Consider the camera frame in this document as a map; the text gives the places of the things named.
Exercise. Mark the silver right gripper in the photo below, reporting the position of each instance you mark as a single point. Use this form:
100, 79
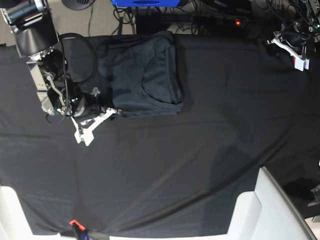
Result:
87, 112

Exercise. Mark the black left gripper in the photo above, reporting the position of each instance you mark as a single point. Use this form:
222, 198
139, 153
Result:
293, 38

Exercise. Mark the dark grey T-shirt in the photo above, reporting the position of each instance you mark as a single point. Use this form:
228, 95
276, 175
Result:
138, 74

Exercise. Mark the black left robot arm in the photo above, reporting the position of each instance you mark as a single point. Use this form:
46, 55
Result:
307, 11

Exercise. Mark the power strip on floor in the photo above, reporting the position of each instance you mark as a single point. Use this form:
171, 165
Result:
214, 20

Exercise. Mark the red blue front clamp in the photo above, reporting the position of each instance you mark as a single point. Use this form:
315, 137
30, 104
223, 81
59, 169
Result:
80, 232

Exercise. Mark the round black stand base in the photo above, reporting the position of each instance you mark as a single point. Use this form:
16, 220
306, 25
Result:
77, 5

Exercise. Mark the blue plastic bin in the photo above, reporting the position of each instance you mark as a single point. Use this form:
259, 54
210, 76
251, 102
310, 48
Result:
148, 3

